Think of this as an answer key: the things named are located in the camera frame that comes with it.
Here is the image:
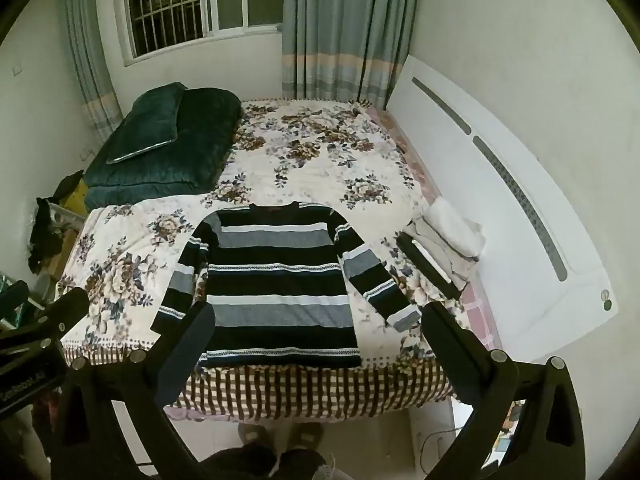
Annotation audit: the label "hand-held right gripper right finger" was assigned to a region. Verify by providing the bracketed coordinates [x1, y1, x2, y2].
[421, 301, 586, 480]

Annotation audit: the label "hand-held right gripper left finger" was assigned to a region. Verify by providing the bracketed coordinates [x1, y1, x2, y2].
[50, 301, 217, 480]

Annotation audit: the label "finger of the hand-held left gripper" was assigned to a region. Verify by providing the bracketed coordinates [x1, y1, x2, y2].
[0, 280, 30, 318]
[0, 287, 91, 361]

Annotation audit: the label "black grey striped sweater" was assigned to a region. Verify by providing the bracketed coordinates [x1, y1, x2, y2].
[150, 201, 423, 370]

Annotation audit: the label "hanging black garment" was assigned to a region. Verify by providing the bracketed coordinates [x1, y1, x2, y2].
[27, 170, 86, 276]

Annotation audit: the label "folded beige cloth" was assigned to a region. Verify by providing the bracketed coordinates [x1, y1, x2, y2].
[400, 220, 483, 301]

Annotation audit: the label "folded black cloth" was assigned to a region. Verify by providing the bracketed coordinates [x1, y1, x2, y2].
[396, 237, 463, 301]

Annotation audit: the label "grey slipper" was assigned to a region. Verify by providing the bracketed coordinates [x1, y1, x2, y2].
[285, 421, 326, 451]
[237, 421, 273, 448]

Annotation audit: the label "folded white cloth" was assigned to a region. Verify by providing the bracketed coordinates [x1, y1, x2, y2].
[424, 196, 487, 261]

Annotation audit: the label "person's dark trousers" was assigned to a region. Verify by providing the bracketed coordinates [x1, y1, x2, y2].
[197, 442, 331, 480]

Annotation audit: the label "white headboard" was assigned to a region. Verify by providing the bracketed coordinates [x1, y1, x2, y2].
[385, 54, 621, 361]

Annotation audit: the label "dark green quilt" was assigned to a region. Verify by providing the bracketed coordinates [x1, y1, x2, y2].
[82, 87, 246, 211]

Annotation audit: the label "dark green pillow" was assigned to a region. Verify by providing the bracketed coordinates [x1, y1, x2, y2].
[106, 81, 188, 166]

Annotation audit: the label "floral blanket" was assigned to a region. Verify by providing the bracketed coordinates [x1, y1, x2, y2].
[55, 97, 473, 423]

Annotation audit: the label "narrow grey-green striped curtain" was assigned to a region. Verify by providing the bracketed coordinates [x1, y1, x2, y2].
[55, 0, 123, 143]

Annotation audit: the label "barred window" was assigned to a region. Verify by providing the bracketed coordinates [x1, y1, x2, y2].
[122, 0, 287, 66]

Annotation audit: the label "wide grey-green striped curtain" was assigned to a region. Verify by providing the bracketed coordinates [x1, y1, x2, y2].
[281, 0, 421, 111]

